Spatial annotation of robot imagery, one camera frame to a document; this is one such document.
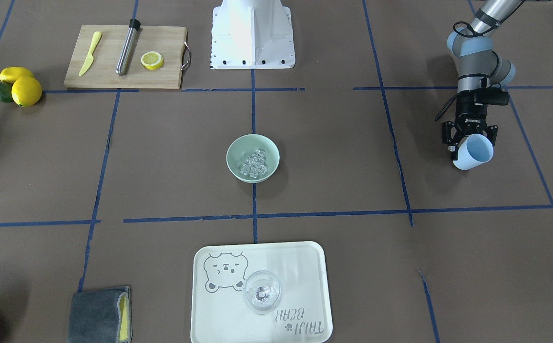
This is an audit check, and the yellow lemon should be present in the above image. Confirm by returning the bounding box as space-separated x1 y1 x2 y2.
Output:
11 76 43 107
0 66 34 85

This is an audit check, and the yellow lemon upper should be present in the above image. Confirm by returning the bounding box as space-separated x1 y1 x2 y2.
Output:
0 66 34 85

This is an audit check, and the grey yellow folded cloth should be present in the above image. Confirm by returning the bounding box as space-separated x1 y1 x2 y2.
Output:
67 286 133 343

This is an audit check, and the ice cubes pile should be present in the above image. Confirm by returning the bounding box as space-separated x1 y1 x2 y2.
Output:
239 149 268 180

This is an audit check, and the yellow plastic knife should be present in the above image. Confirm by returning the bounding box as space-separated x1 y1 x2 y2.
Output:
78 31 102 76

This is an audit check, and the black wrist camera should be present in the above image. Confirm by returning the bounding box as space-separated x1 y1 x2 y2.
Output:
460 87 510 106

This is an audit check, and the lemon half slice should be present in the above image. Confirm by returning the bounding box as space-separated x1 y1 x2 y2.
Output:
141 51 164 71

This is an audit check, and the clear wine glass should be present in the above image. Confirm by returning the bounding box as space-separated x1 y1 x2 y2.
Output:
243 271 282 315

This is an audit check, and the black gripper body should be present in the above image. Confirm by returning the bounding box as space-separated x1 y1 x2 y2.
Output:
454 98 488 136

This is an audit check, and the green bowl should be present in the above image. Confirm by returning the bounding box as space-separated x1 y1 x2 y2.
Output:
226 134 280 184

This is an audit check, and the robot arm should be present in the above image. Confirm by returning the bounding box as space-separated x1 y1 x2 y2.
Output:
436 0 522 165

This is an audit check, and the yellow lemon lower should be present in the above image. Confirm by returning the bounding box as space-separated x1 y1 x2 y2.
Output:
11 76 43 107

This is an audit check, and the wooden cutting board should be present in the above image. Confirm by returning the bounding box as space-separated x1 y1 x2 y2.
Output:
63 25 192 90

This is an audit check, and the light blue cup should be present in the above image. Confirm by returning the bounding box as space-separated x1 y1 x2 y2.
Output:
453 134 494 170

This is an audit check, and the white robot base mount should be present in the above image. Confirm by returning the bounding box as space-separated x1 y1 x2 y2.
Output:
210 0 296 70

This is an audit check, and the cream bear tray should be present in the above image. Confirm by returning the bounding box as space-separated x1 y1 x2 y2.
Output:
191 241 333 343

